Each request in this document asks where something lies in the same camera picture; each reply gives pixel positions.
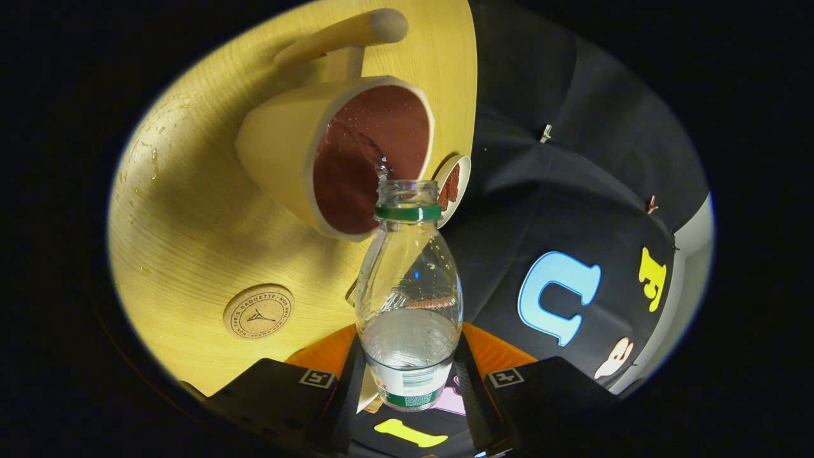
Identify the round cork coaster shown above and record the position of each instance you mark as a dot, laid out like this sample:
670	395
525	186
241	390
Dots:
259	312

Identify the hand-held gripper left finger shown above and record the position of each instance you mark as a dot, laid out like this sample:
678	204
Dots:
346	407

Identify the black backdrop cloth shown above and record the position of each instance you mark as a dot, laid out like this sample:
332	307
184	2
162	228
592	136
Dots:
540	191

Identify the red cloth clip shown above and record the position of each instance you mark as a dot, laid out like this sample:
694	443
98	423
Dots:
652	205

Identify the round white plate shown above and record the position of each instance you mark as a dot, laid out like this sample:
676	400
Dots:
464	181

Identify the red-brown food piece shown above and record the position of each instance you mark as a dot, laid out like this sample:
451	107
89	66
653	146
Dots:
444	198
453	181

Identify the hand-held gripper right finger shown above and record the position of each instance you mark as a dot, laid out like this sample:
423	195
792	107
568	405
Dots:
474	407

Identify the white cloth clip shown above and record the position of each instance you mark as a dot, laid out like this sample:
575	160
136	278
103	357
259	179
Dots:
545	133

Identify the clear plastic juice bottle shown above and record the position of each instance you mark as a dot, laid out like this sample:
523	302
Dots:
410	356

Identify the wooden table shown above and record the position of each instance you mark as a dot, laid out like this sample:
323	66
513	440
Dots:
191	254

